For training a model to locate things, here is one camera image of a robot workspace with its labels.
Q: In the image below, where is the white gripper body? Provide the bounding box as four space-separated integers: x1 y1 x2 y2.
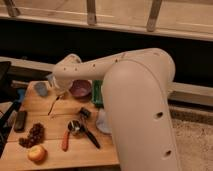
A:
53 80 73 95

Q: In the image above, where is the silver metal fork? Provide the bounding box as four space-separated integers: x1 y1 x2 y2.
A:
47 95 63 117

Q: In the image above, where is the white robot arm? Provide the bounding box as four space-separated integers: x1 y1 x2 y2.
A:
53 48 182 171

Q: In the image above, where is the purple bowl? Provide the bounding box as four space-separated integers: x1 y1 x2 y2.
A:
69 80 92 98

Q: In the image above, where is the blue-grey cup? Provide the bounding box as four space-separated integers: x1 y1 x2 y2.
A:
34 82 48 97

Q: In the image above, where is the green plastic tray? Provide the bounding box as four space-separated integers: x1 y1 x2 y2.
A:
92 80 103 108

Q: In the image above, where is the wooden cutting board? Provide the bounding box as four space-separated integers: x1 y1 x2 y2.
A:
0 81 119 171

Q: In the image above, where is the black rectangular block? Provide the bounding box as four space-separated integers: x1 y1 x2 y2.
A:
14 111 27 132

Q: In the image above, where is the bunch of dark grapes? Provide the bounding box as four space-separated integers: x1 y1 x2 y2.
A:
19 123 45 148

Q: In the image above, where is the black object at left edge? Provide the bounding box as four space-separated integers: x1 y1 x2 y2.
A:
0 61 20 132

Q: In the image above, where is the yellow-red apple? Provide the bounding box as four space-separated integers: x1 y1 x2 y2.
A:
27 145 46 162

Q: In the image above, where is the black-handled kitchen tool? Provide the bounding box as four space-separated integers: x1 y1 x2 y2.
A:
79 107 101 149

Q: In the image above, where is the red-handled measuring spoon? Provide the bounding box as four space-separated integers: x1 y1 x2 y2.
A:
61 120 80 151

